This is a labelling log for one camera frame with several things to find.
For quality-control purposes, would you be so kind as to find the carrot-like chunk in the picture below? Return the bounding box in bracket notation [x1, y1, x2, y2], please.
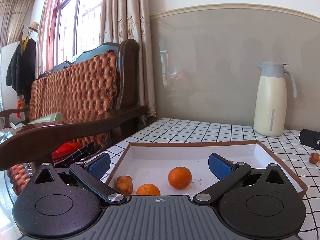
[309, 152, 320, 164]

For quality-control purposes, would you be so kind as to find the dried persimmon half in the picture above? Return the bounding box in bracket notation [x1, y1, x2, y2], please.
[116, 176, 133, 196]

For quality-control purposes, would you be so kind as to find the tangerine orange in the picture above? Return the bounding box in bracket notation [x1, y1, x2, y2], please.
[168, 166, 192, 190]

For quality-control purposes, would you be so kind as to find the smooth orange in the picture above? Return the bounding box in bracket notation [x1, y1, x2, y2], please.
[136, 184, 161, 196]

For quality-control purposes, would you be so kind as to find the checkered white tablecloth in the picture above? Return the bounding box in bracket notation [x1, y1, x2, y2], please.
[107, 118, 319, 239]

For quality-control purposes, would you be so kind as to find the red plastic bag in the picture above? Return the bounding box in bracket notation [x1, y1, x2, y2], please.
[52, 142, 83, 161]

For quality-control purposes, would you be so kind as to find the cream thermos jug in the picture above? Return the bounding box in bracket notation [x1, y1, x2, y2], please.
[253, 61, 298, 137]

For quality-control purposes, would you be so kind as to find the brown cardboard box tray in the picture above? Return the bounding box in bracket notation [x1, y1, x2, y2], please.
[102, 140, 308, 197]

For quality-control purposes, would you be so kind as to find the green cup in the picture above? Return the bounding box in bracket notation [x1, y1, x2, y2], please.
[28, 112, 64, 125]

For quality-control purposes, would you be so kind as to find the wooden sofa orange cushion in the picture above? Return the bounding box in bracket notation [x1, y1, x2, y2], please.
[1, 42, 146, 195]

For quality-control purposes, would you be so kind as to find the black coat on rack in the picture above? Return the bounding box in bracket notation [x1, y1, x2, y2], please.
[6, 38, 36, 105]

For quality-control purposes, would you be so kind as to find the straw hat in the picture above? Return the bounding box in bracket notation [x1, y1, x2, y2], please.
[27, 21, 39, 33]

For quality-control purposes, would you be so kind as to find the beige curtain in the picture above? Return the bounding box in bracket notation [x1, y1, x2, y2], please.
[36, 0, 157, 127]

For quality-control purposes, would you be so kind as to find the window with red frame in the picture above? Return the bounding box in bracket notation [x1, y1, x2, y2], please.
[53, 0, 102, 64]

